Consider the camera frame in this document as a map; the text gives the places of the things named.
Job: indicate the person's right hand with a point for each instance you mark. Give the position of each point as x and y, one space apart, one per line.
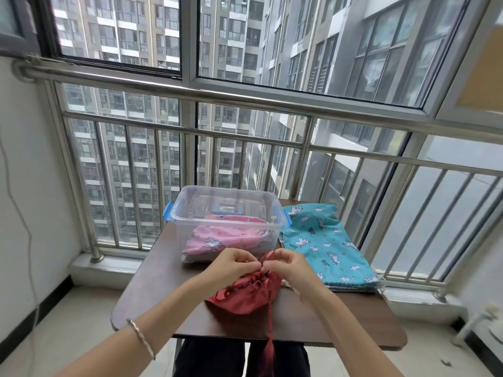
292 268

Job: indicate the person's left hand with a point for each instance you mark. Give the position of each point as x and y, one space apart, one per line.
230 266

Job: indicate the person's right thumb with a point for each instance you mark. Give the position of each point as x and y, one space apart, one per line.
273 267

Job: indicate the person's left thumb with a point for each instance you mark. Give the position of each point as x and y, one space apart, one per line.
248 268

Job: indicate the person's right forearm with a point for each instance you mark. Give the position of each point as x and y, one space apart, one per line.
349 333

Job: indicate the person's left forearm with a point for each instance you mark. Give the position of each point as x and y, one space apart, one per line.
149 329

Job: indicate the pink unicorn print bag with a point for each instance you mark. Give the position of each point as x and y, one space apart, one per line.
220 237

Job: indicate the teal unicorn print bag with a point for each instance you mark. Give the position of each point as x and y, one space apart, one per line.
326 247

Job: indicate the clear plastic storage box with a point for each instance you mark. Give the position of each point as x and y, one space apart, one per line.
188 215

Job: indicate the person's black trousers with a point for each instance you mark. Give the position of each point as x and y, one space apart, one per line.
212 359

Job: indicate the stainless steel railing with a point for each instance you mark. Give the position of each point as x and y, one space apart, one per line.
243 98

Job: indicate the white pipe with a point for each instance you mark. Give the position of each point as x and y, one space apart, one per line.
477 320

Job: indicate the grey aluminium window frame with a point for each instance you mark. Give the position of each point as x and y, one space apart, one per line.
188 47

